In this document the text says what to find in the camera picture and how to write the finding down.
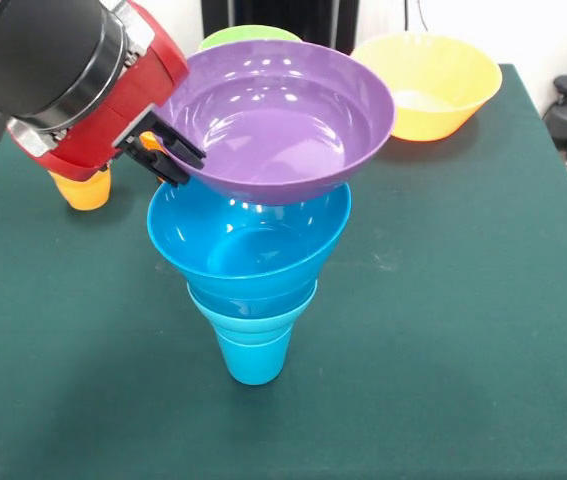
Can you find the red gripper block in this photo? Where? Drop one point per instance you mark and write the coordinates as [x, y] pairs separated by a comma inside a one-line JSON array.
[[108, 115]]

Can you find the large blue bowl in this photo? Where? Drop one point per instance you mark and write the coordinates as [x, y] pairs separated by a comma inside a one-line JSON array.
[[243, 245]]

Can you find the purple bowl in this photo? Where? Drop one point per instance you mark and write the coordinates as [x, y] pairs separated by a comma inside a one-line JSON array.
[[283, 125]]

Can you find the shallow blue bowl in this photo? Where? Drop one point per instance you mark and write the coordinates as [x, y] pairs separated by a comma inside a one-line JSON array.
[[258, 306]]

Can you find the small ribbed teal bowl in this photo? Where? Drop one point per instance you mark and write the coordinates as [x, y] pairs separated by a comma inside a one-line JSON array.
[[253, 330]]

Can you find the blue cup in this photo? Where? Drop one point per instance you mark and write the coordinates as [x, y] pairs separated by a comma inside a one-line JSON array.
[[255, 362]]

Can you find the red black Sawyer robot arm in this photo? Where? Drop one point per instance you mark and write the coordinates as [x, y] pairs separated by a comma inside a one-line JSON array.
[[28, 55]]

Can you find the yellow cup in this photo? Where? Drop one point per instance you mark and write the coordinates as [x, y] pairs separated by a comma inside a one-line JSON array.
[[85, 192]]

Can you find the green bowl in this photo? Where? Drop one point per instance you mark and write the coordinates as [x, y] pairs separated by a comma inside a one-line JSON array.
[[248, 34]]

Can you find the large yellow bowl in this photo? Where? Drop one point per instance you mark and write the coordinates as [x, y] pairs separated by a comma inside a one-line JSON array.
[[453, 85]]

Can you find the dark green tablecloth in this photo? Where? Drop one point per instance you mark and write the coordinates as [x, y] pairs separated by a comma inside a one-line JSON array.
[[413, 375]]

